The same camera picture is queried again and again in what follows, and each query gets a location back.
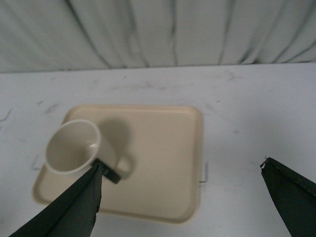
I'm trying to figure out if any white pleated curtain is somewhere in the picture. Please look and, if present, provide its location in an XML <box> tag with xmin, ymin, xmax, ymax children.
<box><xmin>0</xmin><ymin>0</ymin><xmax>316</xmax><ymax>73</ymax></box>

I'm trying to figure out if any beige plastic tray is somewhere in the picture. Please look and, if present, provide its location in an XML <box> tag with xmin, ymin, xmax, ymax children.
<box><xmin>32</xmin><ymin>104</ymin><xmax>204</xmax><ymax>224</ymax></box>

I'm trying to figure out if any white ceramic mug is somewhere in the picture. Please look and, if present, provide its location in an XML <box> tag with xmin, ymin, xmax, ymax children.
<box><xmin>45</xmin><ymin>119</ymin><xmax>135</xmax><ymax>182</ymax></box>

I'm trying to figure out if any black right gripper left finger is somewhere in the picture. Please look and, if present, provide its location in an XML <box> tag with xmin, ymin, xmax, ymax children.
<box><xmin>11</xmin><ymin>165</ymin><xmax>102</xmax><ymax>237</ymax></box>

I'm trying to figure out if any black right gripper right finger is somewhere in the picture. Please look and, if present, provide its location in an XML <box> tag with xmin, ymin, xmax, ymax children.
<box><xmin>260</xmin><ymin>158</ymin><xmax>316</xmax><ymax>237</ymax></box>

